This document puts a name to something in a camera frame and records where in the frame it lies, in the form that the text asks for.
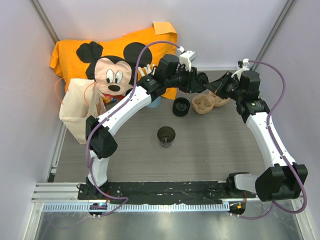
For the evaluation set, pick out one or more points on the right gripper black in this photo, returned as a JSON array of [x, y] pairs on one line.
[[220, 83]]

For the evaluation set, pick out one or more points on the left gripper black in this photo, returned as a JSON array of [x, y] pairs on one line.
[[192, 84]]

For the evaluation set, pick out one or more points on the black cup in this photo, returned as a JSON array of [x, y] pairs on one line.
[[180, 107], [166, 135]]

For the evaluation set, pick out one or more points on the paper takeout bag orange handles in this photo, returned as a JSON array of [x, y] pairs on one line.
[[81, 100]]

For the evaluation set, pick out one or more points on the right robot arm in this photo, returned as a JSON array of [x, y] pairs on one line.
[[282, 175]]

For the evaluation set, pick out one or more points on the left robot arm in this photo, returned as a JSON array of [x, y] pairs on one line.
[[100, 131]]

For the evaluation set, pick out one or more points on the blue cup straw holder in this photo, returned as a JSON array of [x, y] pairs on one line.
[[155, 103]]

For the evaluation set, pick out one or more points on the orange Mickey Mouse pillow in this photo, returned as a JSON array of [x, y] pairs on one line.
[[112, 64]]

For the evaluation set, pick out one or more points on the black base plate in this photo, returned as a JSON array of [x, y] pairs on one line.
[[163, 193]]

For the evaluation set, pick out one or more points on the aluminium rail frame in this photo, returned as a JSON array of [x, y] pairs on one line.
[[62, 197]]

